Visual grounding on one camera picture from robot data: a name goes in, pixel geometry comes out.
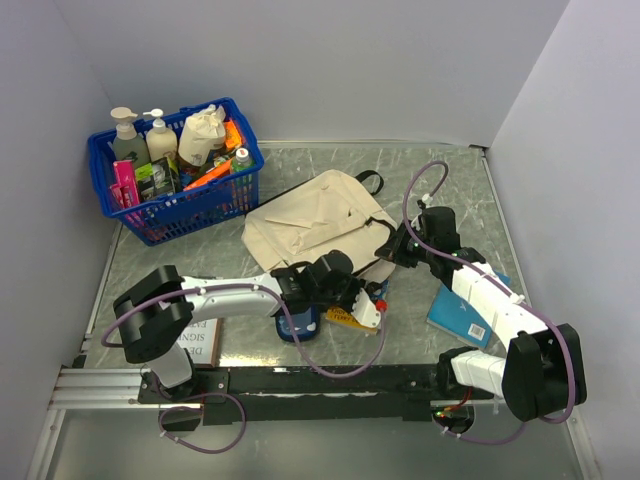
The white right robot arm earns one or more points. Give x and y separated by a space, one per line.
542 372

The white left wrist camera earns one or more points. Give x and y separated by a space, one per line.
368 312

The orange treehouse book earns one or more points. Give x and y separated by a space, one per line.
339 317

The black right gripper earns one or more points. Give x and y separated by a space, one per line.
393 250

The beige canvas backpack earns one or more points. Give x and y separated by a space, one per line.
332 211

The blue thin booklet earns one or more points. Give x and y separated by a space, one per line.
455 316

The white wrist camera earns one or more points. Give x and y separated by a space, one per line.
368 312
425 202

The aluminium rail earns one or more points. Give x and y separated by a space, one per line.
120 388

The beige cloth pouch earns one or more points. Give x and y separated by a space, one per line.
203 132

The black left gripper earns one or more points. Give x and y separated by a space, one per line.
356 284

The black green box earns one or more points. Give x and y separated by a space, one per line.
157 178

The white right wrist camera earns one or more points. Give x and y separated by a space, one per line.
425 202

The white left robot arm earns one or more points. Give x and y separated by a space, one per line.
152 315

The pink flower cover book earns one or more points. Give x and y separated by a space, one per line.
201 341

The blue plastic basket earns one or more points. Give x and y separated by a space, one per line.
169 217

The cream pump bottle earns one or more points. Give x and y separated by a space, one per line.
162 141

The blue shark pencil case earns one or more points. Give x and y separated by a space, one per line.
307 324

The orange package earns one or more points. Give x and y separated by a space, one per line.
221 166

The pink box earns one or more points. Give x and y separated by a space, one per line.
124 190

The green pump bottle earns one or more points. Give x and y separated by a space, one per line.
128 144

